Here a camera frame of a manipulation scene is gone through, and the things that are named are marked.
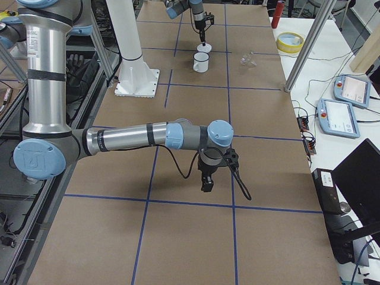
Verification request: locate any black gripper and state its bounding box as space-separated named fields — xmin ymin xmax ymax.
xmin=194 ymin=19 xmax=206 ymax=45
xmin=198 ymin=160 xmax=223 ymax=192

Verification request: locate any white enamel cup lid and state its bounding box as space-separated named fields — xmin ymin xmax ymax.
xmin=197 ymin=43 xmax=212 ymax=53

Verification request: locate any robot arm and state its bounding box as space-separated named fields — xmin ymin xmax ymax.
xmin=164 ymin=0 xmax=206 ymax=46
xmin=13 ymin=1 xmax=238 ymax=192

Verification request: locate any white enamel cup blue rim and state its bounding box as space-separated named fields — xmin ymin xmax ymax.
xmin=193 ymin=52 xmax=210 ymax=73

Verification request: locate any red bottle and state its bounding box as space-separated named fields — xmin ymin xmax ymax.
xmin=271 ymin=0 xmax=285 ymax=29

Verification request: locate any yellow tape roll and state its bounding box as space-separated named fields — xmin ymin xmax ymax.
xmin=276 ymin=32 xmax=305 ymax=53

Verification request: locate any black computer box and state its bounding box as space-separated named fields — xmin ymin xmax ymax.
xmin=312 ymin=168 xmax=341 ymax=215

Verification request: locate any near teach pendant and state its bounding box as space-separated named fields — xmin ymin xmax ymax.
xmin=317 ymin=99 xmax=360 ymax=138

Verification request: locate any teach pendant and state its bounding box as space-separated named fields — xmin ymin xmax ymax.
xmin=317 ymin=99 xmax=360 ymax=138
xmin=333 ymin=75 xmax=371 ymax=109

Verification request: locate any black monitor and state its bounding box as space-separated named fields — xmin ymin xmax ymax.
xmin=332 ymin=138 xmax=379 ymax=224

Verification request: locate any far teach pendant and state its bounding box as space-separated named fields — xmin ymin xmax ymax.
xmin=333 ymin=75 xmax=371 ymax=109

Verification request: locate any wooden board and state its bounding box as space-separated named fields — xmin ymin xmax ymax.
xmin=350 ymin=25 xmax=379 ymax=73

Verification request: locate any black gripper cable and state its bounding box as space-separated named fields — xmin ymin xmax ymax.
xmin=154 ymin=145 xmax=252 ymax=201

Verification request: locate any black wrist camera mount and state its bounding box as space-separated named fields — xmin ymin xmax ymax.
xmin=223 ymin=148 xmax=239 ymax=172

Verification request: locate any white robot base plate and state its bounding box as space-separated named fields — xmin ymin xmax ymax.
xmin=115 ymin=67 xmax=160 ymax=98

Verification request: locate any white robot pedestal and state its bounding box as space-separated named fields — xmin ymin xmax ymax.
xmin=104 ymin=0 xmax=160 ymax=98

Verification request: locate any grey aluminium frame post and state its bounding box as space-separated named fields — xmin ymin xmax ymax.
xmin=284 ymin=0 xmax=337 ymax=93

